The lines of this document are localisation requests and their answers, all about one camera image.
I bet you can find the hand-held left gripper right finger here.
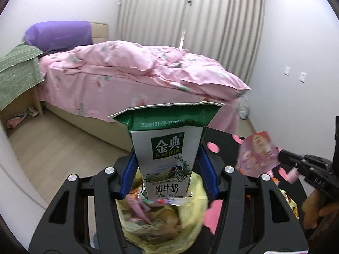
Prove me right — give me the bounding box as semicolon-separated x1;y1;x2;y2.
197;144;309;254

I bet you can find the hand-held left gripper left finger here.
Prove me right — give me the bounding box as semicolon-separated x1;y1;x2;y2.
28;149;138;254

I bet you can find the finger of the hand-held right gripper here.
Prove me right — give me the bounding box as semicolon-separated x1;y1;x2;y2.
278;149;313;175

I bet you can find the pink snack packet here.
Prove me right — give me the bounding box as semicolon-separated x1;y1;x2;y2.
236;131;281;178

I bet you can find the yellow snack packet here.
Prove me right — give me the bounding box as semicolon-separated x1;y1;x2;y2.
279;188;300;219

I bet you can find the green white milk carton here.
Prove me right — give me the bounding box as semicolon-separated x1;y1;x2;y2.
108;101;226;200

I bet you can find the bin with yellow plastic bag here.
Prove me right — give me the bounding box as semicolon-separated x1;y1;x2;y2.
115;172;210;254

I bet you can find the person's right hand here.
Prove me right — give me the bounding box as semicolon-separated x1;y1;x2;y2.
302;190;339;229

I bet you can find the black pink printed tablecloth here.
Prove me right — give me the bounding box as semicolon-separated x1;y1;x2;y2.
117;128;309;254

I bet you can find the white plastic bag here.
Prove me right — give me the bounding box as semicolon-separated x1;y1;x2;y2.
238;99;249;119

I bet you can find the pink floral bedsheet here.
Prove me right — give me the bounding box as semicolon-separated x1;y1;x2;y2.
38;53;239;135

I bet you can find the pink floral duvet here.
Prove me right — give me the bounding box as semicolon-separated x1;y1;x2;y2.
71;40;252;104

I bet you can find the wooden nightstand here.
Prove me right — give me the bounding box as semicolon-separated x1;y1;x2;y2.
0;85;44;133

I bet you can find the green checked cloth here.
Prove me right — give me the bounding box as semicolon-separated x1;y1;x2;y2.
0;42;46;112

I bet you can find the grey striped curtain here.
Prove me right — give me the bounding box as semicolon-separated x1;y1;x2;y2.
117;0;265;85

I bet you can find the purple pillow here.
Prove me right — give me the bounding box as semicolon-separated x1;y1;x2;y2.
24;21;93;55

